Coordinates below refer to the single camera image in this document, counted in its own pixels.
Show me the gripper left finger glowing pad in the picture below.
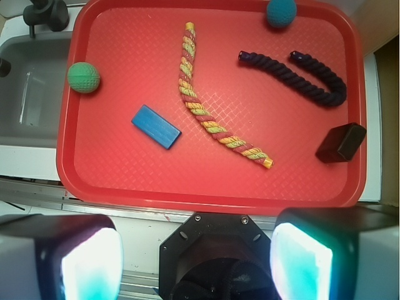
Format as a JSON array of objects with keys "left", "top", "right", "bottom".
[{"left": 1, "top": 214, "right": 123, "bottom": 299}]

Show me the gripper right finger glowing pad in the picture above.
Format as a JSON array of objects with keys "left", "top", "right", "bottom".
[{"left": 270, "top": 204, "right": 399, "bottom": 299}]

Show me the black box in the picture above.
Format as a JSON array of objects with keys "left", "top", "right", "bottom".
[{"left": 316, "top": 122, "right": 367, "bottom": 163}]

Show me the blue rectangular block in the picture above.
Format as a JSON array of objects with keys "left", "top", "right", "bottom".
[{"left": 131, "top": 105, "right": 182, "bottom": 150}]

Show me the grey toy sink basin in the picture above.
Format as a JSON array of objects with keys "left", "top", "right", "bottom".
[{"left": 1, "top": 32, "right": 72, "bottom": 148}]

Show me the green dimpled ball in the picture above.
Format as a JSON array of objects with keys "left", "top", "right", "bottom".
[{"left": 67, "top": 62, "right": 101, "bottom": 94}]

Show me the red plastic tray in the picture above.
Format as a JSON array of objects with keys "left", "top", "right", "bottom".
[{"left": 57, "top": 1, "right": 367, "bottom": 216}]

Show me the teal dimpled ball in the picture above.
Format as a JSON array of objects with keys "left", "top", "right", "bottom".
[{"left": 266, "top": 0, "right": 297, "bottom": 28}]

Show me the dark navy twisted rope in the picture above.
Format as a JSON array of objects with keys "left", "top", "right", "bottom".
[{"left": 237, "top": 49, "right": 348, "bottom": 109}]

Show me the multicolour twisted rope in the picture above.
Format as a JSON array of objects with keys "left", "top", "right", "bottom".
[{"left": 177, "top": 21, "right": 274, "bottom": 171}]

